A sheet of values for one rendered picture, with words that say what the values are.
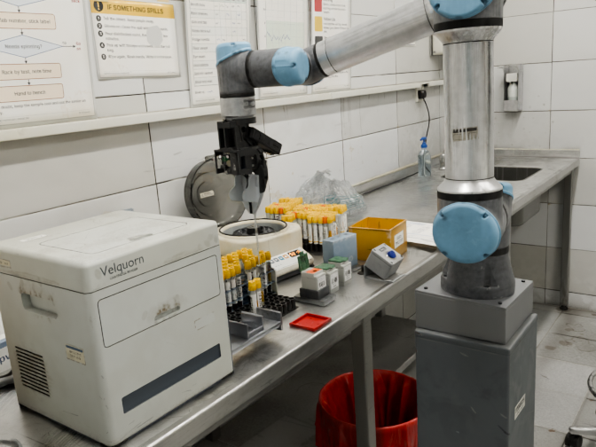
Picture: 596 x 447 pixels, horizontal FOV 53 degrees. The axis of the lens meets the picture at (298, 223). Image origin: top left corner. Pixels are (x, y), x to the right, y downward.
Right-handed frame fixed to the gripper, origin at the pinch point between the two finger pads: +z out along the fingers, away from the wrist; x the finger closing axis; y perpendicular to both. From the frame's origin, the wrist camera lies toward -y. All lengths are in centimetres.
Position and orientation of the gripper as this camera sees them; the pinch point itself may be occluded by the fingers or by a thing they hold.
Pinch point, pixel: (254, 207)
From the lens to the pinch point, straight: 134.5
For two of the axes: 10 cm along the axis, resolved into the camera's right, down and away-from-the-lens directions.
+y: -6.0, 2.3, -7.7
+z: 0.7, 9.7, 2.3
